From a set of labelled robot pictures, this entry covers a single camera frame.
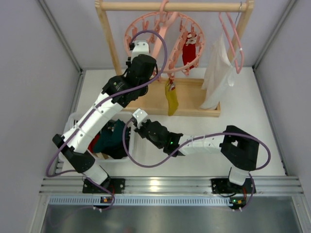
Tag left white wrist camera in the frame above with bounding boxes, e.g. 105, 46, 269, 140
129, 40, 150, 60

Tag pink round clip hanger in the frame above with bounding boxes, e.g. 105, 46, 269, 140
123, 0, 206, 82

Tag white plastic basket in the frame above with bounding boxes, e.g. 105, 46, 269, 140
64, 112, 135, 162

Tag wooden clothes rack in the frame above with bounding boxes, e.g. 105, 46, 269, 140
95, 0, 254, 117

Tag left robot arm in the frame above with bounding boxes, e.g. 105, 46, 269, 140
52, 54, 157, 187

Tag green christmas patterned sock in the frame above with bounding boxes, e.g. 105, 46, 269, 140
99, 119, 125, 150

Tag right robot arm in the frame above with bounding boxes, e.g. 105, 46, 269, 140
134, 119, 259, 186

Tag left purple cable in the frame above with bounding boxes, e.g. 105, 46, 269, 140
45, 29, 168, 178

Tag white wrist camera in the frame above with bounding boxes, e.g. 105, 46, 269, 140
129, 40, 150, 60
132, 108, 148, 128

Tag aluminium mounting rail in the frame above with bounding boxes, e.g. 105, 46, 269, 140
39, 176, 303, 207

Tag pink wire clothes hanger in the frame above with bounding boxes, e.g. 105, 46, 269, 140
218, 6, 244, 74

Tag red santa sock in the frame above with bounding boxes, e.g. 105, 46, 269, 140
88, 134, 101, 154

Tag white hanging cloth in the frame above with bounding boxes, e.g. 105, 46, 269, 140
200, 35, 233, 110

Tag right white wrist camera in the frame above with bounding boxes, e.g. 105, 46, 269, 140
132, 108, 148, 128

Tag black clothes in basket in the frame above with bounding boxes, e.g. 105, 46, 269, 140
101, 144, 127, 160

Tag mustard yellow sock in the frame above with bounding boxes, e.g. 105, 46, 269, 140
165, 79, 179, 116

